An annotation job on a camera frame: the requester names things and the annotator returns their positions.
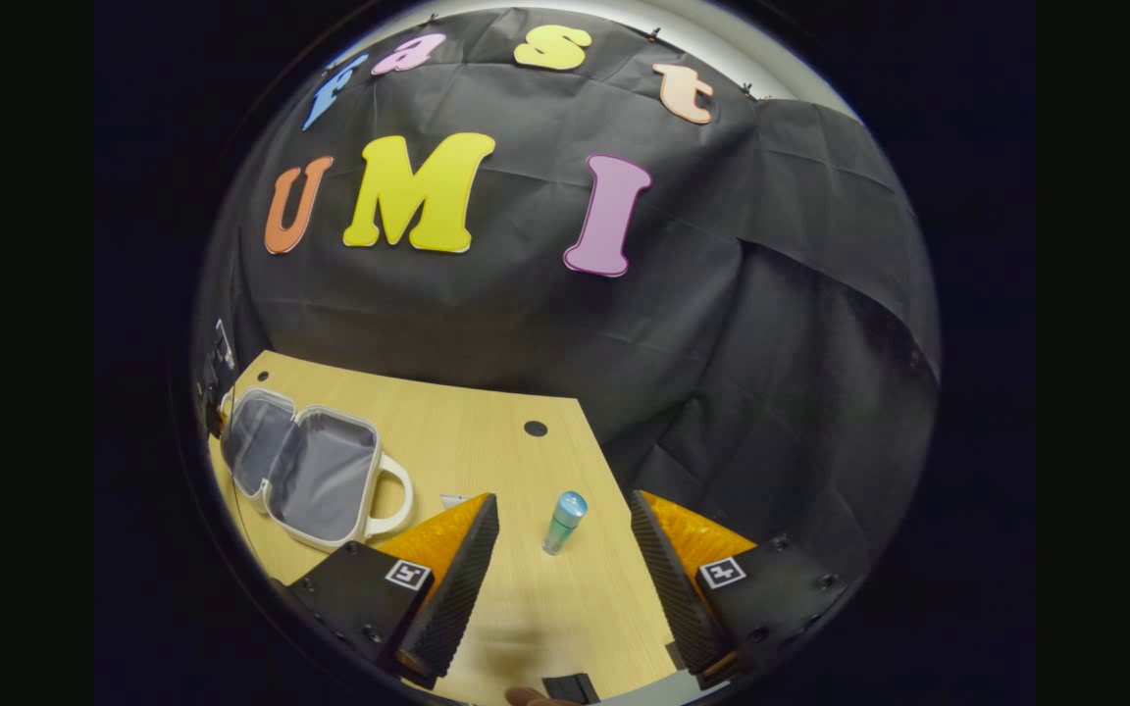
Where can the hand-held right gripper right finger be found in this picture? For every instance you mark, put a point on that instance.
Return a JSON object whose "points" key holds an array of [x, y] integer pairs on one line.
{"points": [[678, 598]]}

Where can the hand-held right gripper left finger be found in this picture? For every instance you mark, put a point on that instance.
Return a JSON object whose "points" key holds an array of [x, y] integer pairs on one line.
{"points": [[457, 598]]}

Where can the blue and white sachet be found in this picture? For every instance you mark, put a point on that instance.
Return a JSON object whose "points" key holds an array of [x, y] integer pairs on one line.
{"points": [[452, 501]]}

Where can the teal capped bottle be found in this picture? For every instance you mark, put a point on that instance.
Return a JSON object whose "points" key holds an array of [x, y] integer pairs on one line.
{"points": [[563, 525]]}

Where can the white suitcase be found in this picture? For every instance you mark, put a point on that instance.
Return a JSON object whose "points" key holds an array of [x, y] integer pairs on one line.
{"points": [[320, 471]]}

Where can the black backdrop cloth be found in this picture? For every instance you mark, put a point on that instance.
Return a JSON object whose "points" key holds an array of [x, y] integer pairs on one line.
{"points": [[624, 373]]}

